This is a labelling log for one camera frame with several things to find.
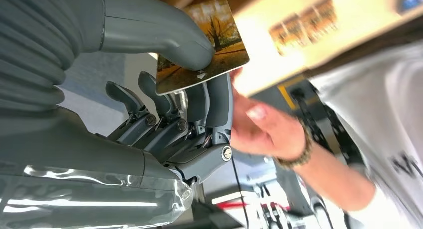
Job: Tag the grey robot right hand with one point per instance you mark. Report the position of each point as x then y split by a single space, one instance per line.
82 174

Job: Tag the person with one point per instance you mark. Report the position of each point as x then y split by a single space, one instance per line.
380 115

